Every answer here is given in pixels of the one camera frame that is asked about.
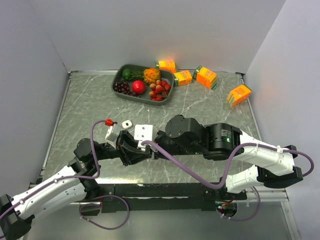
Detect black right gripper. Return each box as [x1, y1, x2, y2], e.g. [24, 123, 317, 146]
[145, 129, 203, 160]

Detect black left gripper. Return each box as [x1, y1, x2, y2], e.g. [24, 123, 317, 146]
[93, 129, 152, 166]

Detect white square charging case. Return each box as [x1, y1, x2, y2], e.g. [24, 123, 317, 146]
[121, 120, 133, 130]

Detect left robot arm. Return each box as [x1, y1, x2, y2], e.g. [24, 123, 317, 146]
[0, 130, 152, 240]

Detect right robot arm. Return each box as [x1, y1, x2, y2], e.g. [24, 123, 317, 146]
[146, 115, 304, 199]

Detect dark purple grapes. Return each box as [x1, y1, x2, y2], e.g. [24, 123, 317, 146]
[113, 80, 139, 98]

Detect red pomegranate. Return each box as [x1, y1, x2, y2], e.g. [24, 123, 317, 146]
[131, 80, 146, 95]

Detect orange box middle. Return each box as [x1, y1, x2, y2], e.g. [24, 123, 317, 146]
[174, 70, 193, 87]

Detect orange striped sponge box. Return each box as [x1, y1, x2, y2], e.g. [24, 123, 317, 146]
[226, 84, 252, 109]

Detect orange sponge box near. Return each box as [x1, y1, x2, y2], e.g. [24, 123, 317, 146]
[192, 65, 218, 90]

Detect green pepper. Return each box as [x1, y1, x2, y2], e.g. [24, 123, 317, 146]
[122, 68, 133, 81]

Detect dark grey fruit tray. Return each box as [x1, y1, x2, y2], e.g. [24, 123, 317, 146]
[111, 64, 175, 106]

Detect orange pineapple toy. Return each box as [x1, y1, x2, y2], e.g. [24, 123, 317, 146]
[142, 67, 161, 85]

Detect orange box back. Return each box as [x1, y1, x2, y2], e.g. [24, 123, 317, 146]
[155, 60, 177, 74]

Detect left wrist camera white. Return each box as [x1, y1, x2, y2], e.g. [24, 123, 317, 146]
[105, 118, 122, 149]

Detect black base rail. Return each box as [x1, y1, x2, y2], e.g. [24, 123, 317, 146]
[78, 182, 247, 213]

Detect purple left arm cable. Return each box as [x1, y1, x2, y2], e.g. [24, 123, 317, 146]
[0, 119, 106, 240]

